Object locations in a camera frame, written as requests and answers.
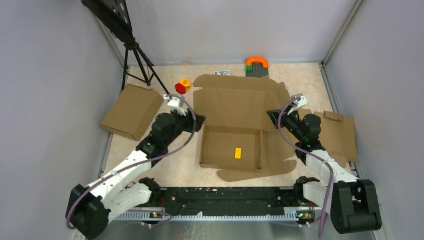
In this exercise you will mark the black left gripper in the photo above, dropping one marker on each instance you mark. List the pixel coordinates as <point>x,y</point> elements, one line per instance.
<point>189,119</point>

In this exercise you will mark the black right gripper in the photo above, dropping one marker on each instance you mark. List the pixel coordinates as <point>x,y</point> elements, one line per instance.
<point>285,116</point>

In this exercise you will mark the large cardboard box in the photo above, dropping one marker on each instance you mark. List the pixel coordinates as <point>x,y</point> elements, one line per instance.
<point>236,117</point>

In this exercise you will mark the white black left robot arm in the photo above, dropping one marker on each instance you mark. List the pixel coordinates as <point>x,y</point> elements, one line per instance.
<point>93,207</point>

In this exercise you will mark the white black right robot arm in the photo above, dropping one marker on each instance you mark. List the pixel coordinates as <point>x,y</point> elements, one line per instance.
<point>349,202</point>

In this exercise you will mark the folded brown cardboard box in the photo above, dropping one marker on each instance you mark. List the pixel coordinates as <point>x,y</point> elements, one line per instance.
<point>133,112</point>

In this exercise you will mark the small red toy piece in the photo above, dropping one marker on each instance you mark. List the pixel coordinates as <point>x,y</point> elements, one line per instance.
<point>183,86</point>

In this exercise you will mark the small yellow block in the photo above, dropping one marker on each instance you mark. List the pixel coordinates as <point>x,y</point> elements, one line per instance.
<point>238,153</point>

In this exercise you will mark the orange green grey toy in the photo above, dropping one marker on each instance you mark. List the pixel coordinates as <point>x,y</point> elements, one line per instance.
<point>257,67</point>

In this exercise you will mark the flat cardboard blank at right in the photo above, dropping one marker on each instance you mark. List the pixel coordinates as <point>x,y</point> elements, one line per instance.
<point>338,136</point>

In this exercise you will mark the black tripod stand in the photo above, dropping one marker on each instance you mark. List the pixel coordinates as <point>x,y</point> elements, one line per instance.
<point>114,14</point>

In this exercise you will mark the aluminium frame rail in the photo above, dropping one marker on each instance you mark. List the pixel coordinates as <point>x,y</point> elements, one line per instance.
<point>156,216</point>

